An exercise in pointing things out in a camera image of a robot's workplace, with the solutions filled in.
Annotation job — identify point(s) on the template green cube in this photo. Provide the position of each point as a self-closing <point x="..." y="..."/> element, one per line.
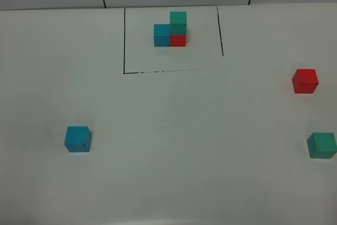
<point x="178" y="23"/>

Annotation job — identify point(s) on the template red cube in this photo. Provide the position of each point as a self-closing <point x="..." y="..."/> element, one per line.
<point x="178" y="41"/>

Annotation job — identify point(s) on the template blue cube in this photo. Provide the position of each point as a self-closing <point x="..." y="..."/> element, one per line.
<point x="161" y="35"/>

